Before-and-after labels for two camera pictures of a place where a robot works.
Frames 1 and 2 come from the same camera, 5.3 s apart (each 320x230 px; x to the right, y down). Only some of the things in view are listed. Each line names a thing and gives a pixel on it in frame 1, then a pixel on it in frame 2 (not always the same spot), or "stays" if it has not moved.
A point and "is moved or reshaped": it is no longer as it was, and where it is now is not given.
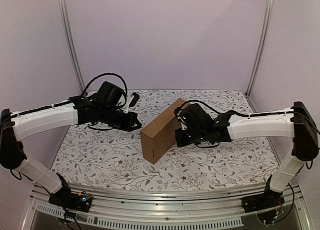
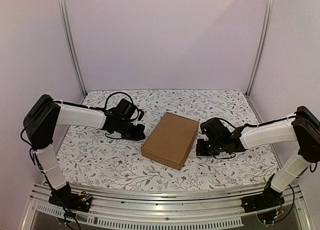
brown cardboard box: [158, 136] is moved or reshaped
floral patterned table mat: [93, 158] stays
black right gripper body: [180, 137] to [206, 145]
